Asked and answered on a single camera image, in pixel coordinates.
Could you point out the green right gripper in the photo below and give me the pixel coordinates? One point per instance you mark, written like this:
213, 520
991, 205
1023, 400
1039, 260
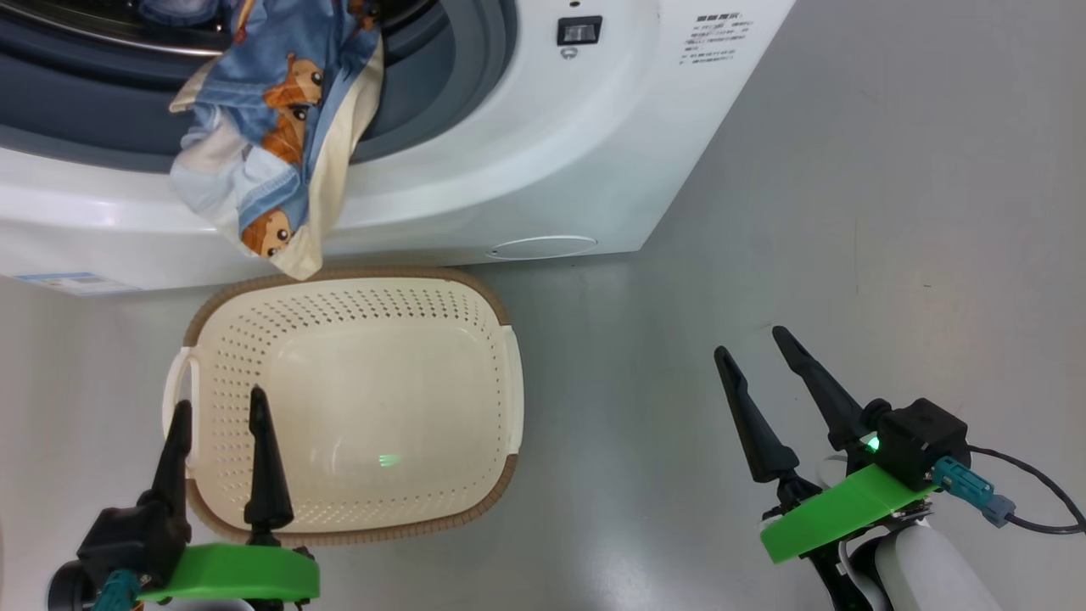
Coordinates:
836, 513

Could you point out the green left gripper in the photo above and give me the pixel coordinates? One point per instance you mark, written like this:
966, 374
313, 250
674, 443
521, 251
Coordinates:
237, 573

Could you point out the blue bear-print cloth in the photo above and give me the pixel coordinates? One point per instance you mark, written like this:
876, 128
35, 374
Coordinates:
254, 110

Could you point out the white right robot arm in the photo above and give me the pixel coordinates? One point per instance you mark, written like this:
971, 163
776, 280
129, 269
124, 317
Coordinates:
925, 577

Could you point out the white front-load washing machine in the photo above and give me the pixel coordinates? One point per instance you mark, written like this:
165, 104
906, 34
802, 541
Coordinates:
509, 170

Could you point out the black door lock slot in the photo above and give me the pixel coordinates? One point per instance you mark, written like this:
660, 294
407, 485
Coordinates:
579, 31

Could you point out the cream perforated laundry basket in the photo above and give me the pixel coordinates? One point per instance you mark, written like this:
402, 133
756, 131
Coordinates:
382, 382

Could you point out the blue energy label sticker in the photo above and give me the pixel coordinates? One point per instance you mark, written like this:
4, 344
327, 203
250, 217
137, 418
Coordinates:
76, 283

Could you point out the round white filter cover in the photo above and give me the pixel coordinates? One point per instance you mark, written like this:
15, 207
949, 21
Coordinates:
543, 248

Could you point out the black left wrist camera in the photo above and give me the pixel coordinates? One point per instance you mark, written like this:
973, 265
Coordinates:
127, 535

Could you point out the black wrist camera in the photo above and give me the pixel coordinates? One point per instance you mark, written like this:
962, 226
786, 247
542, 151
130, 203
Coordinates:
127, 535
920, 441

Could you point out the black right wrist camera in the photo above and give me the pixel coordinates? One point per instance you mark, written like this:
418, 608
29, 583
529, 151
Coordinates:
920, 441

